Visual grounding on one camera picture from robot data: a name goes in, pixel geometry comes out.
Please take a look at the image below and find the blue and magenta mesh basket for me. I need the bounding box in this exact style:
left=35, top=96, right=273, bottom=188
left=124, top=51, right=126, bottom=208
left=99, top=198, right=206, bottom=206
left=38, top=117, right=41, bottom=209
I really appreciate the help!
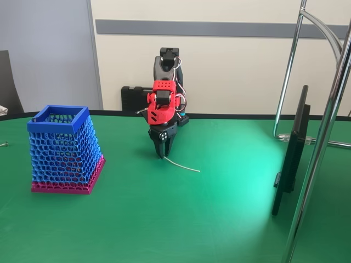
left=26, top=105, right=106, bottom=196

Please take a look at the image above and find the green table cloth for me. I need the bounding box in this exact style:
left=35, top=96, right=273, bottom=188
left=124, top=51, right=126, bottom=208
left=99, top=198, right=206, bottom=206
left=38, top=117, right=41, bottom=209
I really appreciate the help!
left=0, top=109, right=351, bottom=263

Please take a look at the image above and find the black LED light panel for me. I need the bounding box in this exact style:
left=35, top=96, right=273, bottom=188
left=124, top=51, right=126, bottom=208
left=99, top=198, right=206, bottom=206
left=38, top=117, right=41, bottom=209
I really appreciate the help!
left=271, top=84, right=312, bottom=217

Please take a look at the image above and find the chrome tube stand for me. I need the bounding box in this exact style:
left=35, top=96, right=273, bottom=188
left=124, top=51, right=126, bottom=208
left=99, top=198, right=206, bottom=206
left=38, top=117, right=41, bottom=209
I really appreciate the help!
left=273, top=0, right=351, bottom=263

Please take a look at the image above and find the dark chair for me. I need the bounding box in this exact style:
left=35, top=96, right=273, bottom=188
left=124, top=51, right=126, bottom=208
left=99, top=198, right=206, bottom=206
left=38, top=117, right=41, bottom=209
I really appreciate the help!
left=0, top=50, right=25, bottom=116

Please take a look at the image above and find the black clamp with teal ring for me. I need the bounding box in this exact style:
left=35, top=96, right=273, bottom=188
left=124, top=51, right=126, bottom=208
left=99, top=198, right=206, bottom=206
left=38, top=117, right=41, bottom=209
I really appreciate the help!
left=177, top=108, right=190, bottom=127

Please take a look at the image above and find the red white servo cable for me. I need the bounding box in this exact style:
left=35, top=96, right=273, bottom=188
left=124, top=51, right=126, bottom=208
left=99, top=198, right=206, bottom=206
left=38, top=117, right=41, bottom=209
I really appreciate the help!
left=172, top=56, right=184, bottom=84
left=175, top=92, right=189, bottom=112

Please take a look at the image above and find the grey wall rail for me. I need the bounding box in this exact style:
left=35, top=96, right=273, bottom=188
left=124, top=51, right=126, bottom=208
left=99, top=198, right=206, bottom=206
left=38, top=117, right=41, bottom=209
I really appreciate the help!
left=95, top=19, right=351, bottom=39

